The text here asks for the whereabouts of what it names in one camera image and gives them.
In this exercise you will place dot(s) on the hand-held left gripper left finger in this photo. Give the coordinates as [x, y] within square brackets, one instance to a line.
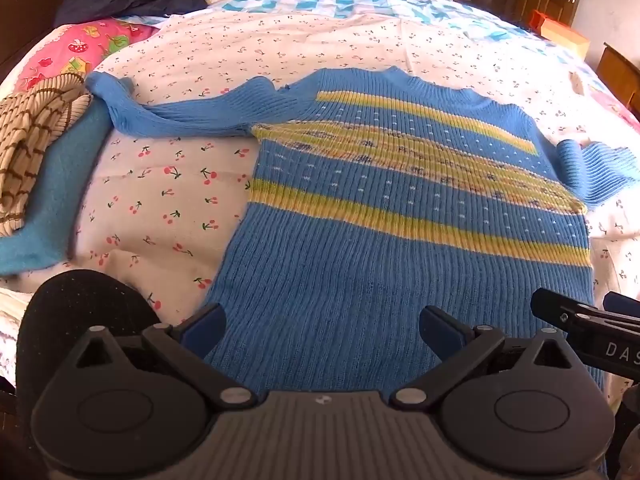
[202, 331]

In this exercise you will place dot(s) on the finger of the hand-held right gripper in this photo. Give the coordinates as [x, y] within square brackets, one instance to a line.
[622, 304]
[565, 307]

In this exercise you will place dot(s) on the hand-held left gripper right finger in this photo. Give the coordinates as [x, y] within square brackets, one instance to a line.
[440, 331]

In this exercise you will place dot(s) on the blue knit sweater yellow stripes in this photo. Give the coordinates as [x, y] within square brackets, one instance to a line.
[375, 260]

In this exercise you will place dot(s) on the cherry print sheet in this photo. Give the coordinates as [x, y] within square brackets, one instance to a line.
[165, 200]

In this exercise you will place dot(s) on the teal fuzzy sweater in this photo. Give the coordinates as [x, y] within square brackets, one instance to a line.
[60, 185]

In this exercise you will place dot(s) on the wooden cabinet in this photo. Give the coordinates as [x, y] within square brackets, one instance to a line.
[622, 72]

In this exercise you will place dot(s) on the beige brown striped garment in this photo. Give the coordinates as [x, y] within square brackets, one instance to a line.
[30, 125]

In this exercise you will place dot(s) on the orange box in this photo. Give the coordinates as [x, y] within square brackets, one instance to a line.
[562, 35]

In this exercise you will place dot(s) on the pink printed bed sheet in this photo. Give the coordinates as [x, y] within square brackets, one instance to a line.
[65, 55]

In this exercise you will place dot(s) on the dark wooden headboard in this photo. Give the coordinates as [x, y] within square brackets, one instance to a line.
[25, 20]

